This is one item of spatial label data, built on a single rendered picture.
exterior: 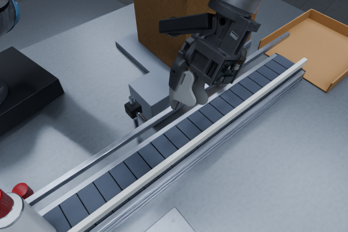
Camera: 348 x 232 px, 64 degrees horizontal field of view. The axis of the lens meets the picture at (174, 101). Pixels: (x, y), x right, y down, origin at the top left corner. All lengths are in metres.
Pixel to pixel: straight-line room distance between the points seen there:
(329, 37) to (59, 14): 1.01
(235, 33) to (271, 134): 0.40
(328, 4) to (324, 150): 2.49
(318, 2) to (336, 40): 2.05
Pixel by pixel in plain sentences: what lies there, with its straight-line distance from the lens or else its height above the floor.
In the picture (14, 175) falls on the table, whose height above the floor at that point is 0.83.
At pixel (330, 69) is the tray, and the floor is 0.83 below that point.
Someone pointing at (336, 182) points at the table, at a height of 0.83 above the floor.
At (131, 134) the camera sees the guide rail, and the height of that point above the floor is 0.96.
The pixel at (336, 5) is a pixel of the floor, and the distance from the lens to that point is 3.21.
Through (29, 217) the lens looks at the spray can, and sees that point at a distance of 0.50.
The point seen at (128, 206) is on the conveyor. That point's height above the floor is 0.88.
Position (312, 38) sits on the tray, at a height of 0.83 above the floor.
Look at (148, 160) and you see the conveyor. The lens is 0.65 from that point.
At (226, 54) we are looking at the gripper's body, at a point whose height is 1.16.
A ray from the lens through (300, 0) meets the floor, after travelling 3.16.
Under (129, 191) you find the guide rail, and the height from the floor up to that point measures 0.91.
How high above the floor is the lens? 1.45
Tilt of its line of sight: 50 degrees down
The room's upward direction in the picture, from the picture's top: straight up
